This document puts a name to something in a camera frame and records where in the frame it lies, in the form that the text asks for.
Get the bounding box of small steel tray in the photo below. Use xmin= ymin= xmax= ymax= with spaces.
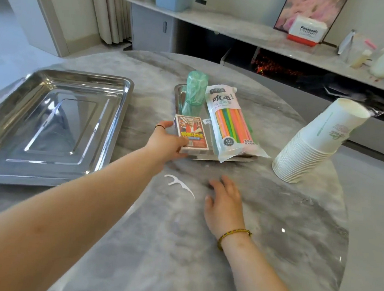
xmin=168 ymin=83 xmax=264 ymax=165

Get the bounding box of yellow braided bracelet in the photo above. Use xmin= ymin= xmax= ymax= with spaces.
xmin=216 ymin=227 xmax=253 ymax=254

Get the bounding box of person's left hand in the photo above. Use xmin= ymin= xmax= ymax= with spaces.
xmin=143 ymin=119 xmax=192 ymax=171

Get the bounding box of person's right hand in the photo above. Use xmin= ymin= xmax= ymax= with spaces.
xmin=201 ymin=174 xmax=255 ymax=242

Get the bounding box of large steel tray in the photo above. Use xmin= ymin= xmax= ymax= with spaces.
xmin=0 ymin=65 xmax=136 ymax=195

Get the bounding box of beige curtain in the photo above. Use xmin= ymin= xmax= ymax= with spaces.
xmin=82 ymin=0 xmax=144 ymax=47

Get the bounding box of silver foil pouch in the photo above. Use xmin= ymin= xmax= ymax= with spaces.
xmin=336 ymin=28 xmax=357 ymax=57

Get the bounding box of stack of white paper cups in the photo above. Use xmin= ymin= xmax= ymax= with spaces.
xmin=271 ymin=92 xmax=373 ymax=190

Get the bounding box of clear plastic container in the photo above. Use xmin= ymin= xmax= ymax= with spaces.
xmin=343 ymin=32 xmax=379 ymax=66

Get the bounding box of red playing card box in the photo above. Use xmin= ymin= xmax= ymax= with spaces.
xmin=172 ymin=113 xmax=212 ymax=156

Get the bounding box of marble top sideboard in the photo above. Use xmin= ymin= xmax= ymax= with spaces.
xmin=108 ymin=0 xmax=384 ymax=159

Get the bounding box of green plastic bag roll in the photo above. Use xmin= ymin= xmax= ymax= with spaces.
xmin=181 ymin=69 xmax=210 ymax=118

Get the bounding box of red glitter decoration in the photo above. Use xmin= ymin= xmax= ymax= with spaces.
xmin=250 ymin=49 xmax=307 ymax=81

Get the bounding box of person's right forearm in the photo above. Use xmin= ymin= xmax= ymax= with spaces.
xmin=215 ymin=232 xmax=314 ymax=291

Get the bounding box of small cream bottle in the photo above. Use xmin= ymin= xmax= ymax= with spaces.
xmin=350 ymin=48 xmax=373 ymax=70

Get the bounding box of person's left forearm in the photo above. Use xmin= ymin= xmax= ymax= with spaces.
xmin=0 ymin=133 xmax=166 ymax=291

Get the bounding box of pack of colourful straws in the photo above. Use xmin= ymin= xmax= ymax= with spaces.
xmin=199 ymin=83 xmax=277 ymax=167

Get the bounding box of white floss pick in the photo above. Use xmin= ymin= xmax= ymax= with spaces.
xmin=162 ymin=174 xmax=198 ymax=200

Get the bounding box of framed pink picture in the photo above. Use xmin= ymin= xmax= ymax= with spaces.
xmin=272 ymin=0 xmax=350 ymax=46

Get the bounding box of black plastic bag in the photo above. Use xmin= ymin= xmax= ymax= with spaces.
xmin=320 ymin=78 xmax=384 ymax=118

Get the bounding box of white and red box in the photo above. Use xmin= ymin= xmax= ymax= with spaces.
xmin=286 ymin=14 xmax=329 ymax=48

